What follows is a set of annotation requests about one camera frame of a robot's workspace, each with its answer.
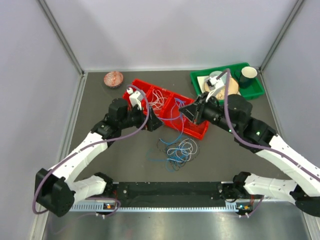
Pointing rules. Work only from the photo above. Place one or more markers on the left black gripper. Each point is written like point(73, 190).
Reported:
point(153, 122)

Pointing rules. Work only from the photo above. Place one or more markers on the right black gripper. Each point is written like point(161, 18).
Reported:
point(191, 110)

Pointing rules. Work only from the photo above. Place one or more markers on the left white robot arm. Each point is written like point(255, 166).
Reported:
point(57, 189)

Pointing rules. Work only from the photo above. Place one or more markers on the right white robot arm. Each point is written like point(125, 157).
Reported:
point(234, 116)

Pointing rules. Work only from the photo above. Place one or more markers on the red compartment bin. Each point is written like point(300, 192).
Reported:
point(165, 105)

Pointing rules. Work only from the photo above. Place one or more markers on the light blue bowl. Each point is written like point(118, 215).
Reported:
point(215, 75)

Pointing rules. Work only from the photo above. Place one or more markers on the tan ceramic plate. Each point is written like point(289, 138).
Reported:
point(217, 88)

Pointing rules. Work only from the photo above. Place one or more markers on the pink patterned bowl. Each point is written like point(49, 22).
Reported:
point(113, 79)

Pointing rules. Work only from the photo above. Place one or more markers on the green plastic tray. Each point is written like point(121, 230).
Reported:
point(255, 90)

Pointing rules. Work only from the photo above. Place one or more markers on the dark green mug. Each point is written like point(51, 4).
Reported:
point(245, 76)

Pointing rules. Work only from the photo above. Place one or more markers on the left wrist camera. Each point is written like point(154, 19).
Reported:
point(135, 97)

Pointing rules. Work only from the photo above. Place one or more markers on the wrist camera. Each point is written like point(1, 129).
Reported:
point(135, 97)
point(214, 84)

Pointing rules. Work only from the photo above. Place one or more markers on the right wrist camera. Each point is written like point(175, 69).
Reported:
point(214, 84)

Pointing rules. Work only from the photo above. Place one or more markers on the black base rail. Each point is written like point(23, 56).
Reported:
point(167, 194)

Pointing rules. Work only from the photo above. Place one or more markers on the slotted cable duct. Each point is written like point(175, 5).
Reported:
point(108, 207)

